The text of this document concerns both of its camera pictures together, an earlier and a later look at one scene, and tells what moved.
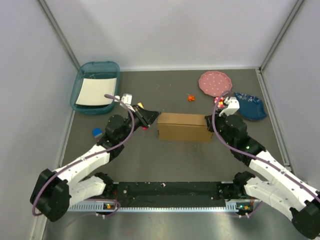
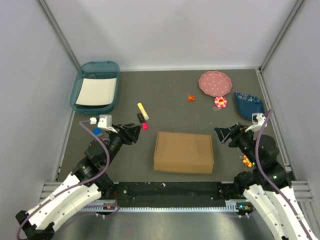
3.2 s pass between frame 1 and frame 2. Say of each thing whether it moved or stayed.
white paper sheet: stayed
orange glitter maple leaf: stayed
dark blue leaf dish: stayed
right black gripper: moved
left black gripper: moved
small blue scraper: stayed
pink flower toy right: stayed
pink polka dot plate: stayed
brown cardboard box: moved
